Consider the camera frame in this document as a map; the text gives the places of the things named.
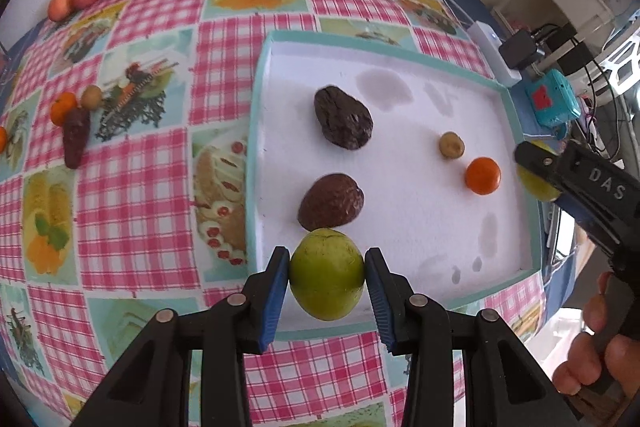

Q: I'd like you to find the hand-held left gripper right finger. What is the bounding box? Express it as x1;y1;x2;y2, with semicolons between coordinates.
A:
364;248;583;427

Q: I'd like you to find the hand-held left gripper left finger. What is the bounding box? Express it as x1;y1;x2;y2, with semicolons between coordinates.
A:
75;246;291;427

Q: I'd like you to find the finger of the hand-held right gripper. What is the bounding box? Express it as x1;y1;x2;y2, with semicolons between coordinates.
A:
515;141;568;195

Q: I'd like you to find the green mango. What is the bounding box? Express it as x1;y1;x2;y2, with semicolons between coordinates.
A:
517;139;563;202
289;228;366;322

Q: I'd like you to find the white tray with teal rim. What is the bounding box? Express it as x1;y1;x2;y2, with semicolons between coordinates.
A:
245;31;547;313

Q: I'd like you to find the elongated dark brown avocado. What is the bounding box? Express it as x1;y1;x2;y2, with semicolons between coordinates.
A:
62;108;92;170

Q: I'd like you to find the person's right hand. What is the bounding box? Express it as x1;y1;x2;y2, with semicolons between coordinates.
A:
552;271;640;400

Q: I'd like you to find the teal device with red label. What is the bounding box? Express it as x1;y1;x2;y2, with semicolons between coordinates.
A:
525;72;582;128

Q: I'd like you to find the black power adapter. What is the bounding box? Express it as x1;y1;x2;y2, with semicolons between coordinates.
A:
500;29;541;70

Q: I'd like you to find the white power strip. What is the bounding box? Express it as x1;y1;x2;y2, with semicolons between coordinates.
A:
469;21;522;88

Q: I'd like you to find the white plastic basket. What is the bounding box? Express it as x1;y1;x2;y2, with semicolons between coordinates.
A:
600;27;640;92

